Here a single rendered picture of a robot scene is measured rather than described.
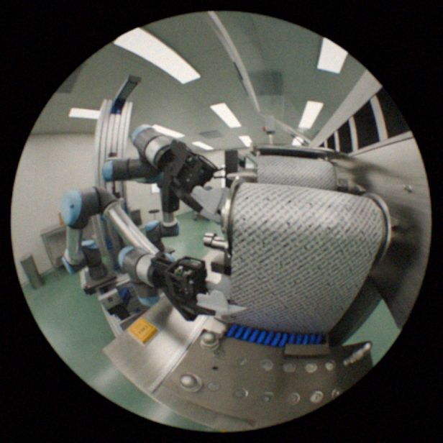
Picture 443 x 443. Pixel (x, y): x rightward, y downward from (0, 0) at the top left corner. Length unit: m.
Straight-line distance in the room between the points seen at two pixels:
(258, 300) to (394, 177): 0.37
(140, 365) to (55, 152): 3.69
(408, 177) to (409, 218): 0.07
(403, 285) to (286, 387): 0.26
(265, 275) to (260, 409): 0.24
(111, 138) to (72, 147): 2.70
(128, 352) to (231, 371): 0.31
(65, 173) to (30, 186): 0.90
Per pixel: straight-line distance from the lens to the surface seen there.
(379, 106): 0.44
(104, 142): 1.13
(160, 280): 0.34
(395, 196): 0.35
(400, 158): 0.36
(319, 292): 0.25
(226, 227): 0.18
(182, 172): 0.29
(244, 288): 0.24
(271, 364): 0.30
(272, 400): 0.29
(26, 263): 3.33
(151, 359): 0.46
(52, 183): 3.63
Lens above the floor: 1.31
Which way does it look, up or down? 16 degrees down
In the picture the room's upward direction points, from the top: straight up
